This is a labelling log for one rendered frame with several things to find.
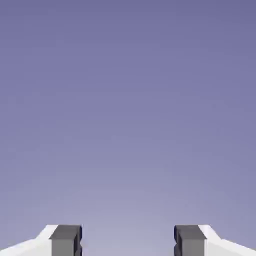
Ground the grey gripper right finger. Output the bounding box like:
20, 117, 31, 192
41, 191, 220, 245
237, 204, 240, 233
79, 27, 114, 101
173, 224, 256, 256

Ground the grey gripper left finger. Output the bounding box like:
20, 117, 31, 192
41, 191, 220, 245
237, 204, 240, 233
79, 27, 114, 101
0, 224, 83, 256

